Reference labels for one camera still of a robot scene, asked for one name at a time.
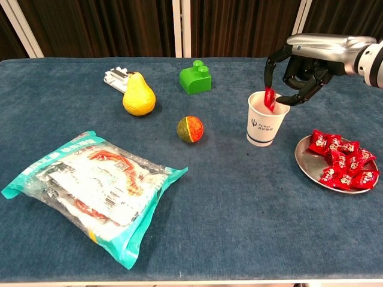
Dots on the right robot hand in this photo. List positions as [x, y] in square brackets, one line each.
[323, 48]

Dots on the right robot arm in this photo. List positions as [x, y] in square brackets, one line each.
[374, 65]

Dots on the white paper cup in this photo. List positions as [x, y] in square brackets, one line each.
[263, 128]

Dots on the round metal plate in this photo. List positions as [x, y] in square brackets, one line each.
[305, 164]

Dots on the dark pleated curtain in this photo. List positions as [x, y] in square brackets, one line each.
[104, 27]
[344, 18]
[10, 42]
[239, 27]

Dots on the green toy brick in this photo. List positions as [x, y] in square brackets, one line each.
[194, 82]

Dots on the orange green ball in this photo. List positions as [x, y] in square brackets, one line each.
[190, 129]

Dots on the blue table cloth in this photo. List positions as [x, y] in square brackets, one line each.
[224, 209]

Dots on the yellow toy pear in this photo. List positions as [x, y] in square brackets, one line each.
[138, 100]

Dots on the white plastic clip device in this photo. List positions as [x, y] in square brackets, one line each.
[115, 79]

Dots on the teal clear snack bag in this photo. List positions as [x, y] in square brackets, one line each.
[89, 191]

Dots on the white frame post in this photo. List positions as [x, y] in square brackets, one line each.
[186, 30]
[22, 30]
[302, 18]
[177, 30]

